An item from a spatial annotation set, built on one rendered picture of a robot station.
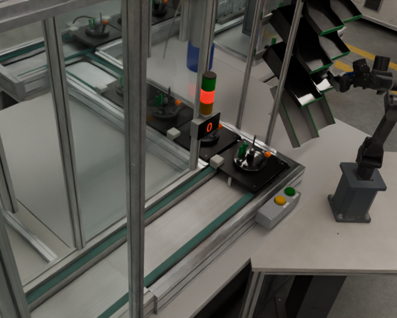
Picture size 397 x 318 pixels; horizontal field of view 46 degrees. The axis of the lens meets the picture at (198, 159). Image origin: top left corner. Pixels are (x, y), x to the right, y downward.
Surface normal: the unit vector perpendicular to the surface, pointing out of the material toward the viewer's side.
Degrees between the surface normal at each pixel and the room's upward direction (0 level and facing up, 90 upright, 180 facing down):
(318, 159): 0
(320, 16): 25
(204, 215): 0
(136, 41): 90
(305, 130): 45
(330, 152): 0
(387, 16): 90
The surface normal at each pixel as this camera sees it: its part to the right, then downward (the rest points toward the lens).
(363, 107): 0.08, -0.76
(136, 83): 0.75, 0.48
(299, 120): 0.50, -0.15
